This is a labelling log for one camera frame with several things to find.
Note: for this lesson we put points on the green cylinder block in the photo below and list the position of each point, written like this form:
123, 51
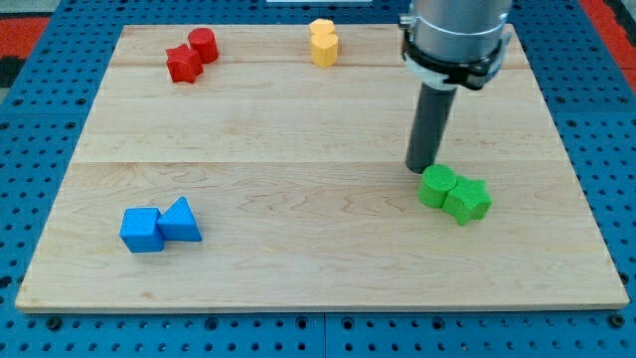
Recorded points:
436, 181

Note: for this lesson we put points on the green star block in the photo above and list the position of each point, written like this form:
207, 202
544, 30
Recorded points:
467, 201

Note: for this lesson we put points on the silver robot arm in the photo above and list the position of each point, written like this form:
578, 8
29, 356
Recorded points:
451, 43

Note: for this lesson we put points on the red star block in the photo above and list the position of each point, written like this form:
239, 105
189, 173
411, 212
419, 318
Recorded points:
184, 64

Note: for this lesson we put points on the wooden board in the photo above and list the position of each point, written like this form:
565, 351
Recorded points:
296, 178

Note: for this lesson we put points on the yellow heart block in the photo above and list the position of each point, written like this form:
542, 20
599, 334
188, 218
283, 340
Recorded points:
324, 50

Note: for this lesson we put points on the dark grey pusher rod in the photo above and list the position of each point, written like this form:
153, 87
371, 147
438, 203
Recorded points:
431, 114

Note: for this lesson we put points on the blue triangle block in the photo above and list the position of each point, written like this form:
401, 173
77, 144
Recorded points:
178, 223

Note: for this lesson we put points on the yellow hexagon block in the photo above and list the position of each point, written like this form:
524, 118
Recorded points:
322, 27

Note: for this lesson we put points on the red cylinder block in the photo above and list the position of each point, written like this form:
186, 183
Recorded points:
203, 40

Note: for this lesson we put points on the blue cube block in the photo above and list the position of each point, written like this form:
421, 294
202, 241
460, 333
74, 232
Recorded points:
140, 232

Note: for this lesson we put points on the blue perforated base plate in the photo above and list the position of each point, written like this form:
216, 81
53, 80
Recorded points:
585, 88

